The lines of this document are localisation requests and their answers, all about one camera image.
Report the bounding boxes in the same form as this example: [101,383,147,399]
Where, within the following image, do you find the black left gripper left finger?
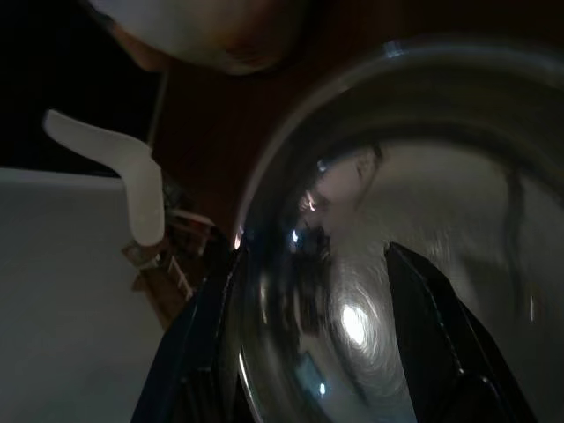
[130,246,248,423]

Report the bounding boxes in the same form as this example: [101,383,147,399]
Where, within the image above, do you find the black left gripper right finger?
[383,241,539,423]

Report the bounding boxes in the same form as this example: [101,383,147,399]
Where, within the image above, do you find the shiny steel bowl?
[233,36,564,423]

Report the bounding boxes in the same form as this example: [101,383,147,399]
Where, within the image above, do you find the white chair backrest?
[42,108,166,246]

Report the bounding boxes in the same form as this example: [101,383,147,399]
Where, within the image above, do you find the white ceramic plate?
[87,0,309,76]

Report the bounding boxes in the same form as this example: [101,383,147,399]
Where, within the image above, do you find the brown wooden chair frame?
[122,206,212,331]

